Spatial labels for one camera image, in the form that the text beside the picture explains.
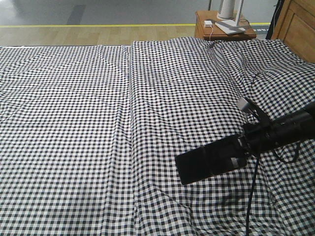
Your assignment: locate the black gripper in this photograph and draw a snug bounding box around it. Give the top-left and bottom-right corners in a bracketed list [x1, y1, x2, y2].
[240, 123, 273, 156]

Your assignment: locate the white desk lamp base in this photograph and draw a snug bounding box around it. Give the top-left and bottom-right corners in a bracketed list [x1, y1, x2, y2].
[215, 0, 247, 35]

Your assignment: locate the white power adapter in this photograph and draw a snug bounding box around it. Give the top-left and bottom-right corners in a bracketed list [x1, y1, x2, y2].
[204, 20, 213, 28]

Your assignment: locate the white cylindrical appliance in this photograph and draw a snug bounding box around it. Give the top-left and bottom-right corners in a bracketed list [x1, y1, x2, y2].
[217, 0, 244, 22]

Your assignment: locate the black foldable phone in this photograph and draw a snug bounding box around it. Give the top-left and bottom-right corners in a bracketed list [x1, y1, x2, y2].
[175, 135, 247, 185]

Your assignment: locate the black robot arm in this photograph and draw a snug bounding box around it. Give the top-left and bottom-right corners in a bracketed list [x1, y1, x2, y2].
[237, 98, 315, 154]

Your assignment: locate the black camera cable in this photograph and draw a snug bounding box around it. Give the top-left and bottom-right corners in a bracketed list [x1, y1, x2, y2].
[245, 141, 302, 236]

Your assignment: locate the black white gingham bed cover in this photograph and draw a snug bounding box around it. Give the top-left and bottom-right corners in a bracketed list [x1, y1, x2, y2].
[0, 37, 315, 236]

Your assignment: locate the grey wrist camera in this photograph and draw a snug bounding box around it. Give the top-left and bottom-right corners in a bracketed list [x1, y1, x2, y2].
[237, 97, 256, 115]

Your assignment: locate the wooden nightstand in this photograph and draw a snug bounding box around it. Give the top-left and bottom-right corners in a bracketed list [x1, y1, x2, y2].
[194, 10, 256, 41]

